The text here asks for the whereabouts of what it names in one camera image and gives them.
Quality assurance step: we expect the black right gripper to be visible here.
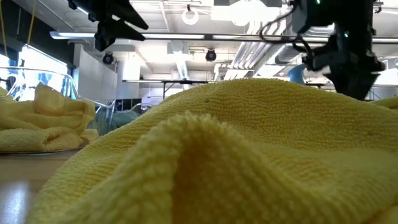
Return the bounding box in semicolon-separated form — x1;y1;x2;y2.
303;30;386;101

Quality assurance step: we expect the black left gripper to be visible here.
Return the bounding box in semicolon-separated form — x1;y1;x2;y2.
67;0;149;52

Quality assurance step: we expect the blue microfiber towel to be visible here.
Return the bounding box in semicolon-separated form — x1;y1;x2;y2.
96;110;141;134

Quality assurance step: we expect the overhead LED light bar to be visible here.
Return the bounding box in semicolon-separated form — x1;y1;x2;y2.
49;30;398;45

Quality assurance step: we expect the clear plastic basket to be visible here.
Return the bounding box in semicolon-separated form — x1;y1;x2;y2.
0;66;118;156
93;102;155;136

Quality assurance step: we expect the white ring light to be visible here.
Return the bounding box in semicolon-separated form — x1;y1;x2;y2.
182;7;200;26

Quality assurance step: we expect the silver ventilation duct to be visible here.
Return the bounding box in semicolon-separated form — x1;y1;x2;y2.
275;43;308;65

